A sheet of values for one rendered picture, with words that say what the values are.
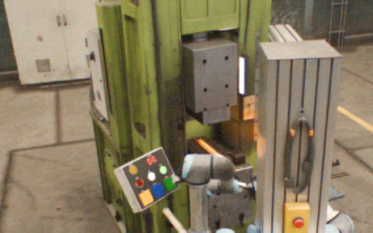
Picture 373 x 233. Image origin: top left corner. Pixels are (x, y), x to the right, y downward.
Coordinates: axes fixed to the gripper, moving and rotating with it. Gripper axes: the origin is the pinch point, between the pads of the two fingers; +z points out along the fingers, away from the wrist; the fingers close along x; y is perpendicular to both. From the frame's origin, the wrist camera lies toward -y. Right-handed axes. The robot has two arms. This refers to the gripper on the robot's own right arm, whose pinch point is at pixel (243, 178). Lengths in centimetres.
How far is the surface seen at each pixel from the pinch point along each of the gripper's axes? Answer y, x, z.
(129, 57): -65, -41, 83
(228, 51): -73, 7, 31
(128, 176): -15, -70, 12
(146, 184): -6, -60, 11
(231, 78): -55, 8, 31
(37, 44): 24, -43, 580
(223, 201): 30.3, -1.6, 24.8
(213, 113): -34.0, -5.0, 30.6
